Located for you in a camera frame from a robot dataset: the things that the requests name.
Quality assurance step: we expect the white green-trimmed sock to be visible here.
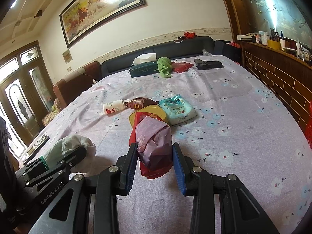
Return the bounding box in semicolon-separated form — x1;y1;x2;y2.
40;135;96;173

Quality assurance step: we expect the purple red plastic bag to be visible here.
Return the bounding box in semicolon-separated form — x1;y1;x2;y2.
129;113;173;180

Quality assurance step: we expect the black phone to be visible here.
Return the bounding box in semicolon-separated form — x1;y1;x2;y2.
22;135;50;165

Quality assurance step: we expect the floral pink tablecloth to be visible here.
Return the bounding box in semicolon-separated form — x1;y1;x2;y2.
18;54;312;234

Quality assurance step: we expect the wooden glass door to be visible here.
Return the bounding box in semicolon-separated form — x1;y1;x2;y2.
1;41;56;160

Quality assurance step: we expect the red plastic basket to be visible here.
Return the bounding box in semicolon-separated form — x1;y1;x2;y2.
305;101;312;149

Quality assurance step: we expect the white toothpaste tube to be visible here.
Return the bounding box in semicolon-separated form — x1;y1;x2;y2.
103;99;130;115

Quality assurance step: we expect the yellow round lid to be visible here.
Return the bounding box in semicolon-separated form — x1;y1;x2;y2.
129;105;169;127

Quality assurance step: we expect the brown armchair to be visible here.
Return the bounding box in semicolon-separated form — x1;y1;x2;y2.
53;61;101;110

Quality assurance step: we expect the teal wet wipes pack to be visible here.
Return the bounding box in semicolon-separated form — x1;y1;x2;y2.
159;95;196;125

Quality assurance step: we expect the brown snack wrapper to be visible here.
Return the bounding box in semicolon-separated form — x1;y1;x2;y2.
125;97;159;110

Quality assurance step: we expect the wooden brick-pattern cabinet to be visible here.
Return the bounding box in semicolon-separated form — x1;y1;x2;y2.
239;40;312;125

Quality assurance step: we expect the black toy gun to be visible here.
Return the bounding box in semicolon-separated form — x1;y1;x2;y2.
194;59;223;70

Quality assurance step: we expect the red flat pouch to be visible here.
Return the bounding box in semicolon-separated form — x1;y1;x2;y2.
171;62;194;74

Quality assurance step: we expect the green crumpled cloth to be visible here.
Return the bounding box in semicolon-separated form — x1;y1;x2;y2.
157;57;173;78

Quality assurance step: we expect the dark green tissue box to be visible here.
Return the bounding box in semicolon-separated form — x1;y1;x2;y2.
129;53;159;78

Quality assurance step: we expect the black sofa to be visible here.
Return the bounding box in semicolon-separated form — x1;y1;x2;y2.
100;36;242;78

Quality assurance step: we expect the red item on sofa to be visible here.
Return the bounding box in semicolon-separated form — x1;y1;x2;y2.
183;32;197;40

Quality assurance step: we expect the framed horse painting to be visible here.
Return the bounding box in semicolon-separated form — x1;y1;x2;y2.
59;0;145;48

